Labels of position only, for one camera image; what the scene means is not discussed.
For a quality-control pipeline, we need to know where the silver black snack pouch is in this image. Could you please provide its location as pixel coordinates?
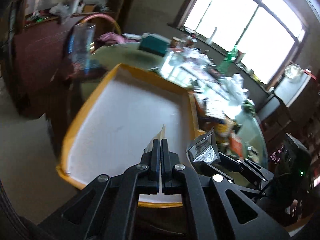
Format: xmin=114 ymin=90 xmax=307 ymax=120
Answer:
xmin=186 ymin=128 xmax=220 ymax=166

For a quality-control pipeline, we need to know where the yellow cardboard tray box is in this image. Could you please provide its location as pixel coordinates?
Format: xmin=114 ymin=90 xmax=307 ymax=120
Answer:
xmin=55 ymin=63 xmax=208 ymax=209

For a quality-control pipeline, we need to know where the green plastic bottle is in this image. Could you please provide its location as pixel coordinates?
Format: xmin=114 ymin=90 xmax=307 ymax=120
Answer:
xmin=217 ymin=45 xmax=238 ymax=75

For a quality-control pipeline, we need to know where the green tissue box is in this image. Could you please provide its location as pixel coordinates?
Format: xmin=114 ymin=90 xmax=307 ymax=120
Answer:
xmin=138 ymin=34 xmax=170 ymax=57

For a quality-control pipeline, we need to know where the pink cloth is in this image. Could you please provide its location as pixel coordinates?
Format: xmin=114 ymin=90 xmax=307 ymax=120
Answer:
xmin=98 ymin=32 xmax=127 ymax=45

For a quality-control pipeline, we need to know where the dark wooden sideboard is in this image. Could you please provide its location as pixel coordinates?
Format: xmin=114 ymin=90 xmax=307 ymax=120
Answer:
xmin=5 ymin=14 xmax=82 ymax=118

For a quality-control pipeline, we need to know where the clear plastic pitcher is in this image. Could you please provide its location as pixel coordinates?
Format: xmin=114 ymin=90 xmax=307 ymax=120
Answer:
xmin=67 ymin=22 xmax=96 ymax=72

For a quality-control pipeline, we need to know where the red yellow hoop chair back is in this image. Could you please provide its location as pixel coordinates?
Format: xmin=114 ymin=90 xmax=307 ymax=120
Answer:
xmin=77 ymin=12 xmax=122 ymax=53

